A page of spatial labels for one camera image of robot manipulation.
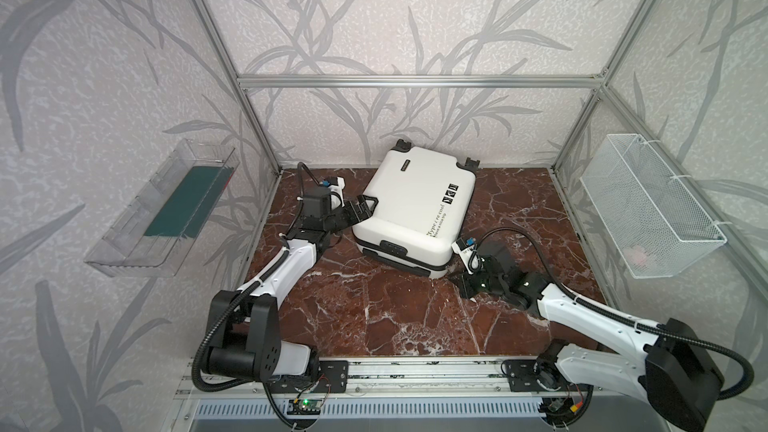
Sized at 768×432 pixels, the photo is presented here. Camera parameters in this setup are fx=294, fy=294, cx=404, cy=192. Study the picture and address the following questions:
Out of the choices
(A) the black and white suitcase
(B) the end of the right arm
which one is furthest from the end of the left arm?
(B) the end of the right arm

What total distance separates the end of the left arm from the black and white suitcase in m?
0.02

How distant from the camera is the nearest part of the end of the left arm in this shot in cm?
65

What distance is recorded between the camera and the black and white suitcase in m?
0.79

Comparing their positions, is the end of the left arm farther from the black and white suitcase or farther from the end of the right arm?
the end of the right arm
